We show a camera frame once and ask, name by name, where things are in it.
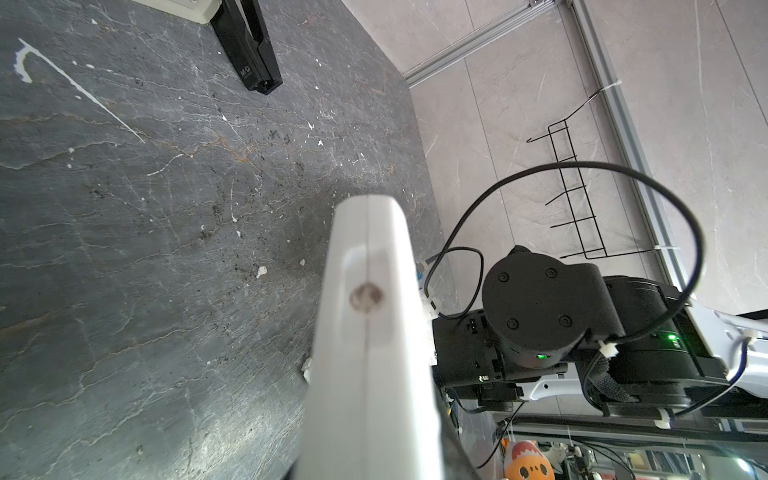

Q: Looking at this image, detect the white remote control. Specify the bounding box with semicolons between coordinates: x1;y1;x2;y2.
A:
292;195;444;479

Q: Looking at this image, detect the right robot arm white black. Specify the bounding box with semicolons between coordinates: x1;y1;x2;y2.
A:
433;247;767;426

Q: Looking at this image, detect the grey black stapler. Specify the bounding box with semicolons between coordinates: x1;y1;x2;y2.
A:
137;0;283;95

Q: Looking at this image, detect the thin black camera cable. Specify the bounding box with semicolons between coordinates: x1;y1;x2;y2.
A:
422;160;768;469

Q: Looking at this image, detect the black wire hook rack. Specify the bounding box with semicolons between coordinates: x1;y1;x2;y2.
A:
526;88;661;261

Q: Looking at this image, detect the white cable tie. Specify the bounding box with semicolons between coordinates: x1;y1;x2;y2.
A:
599;79;622;92

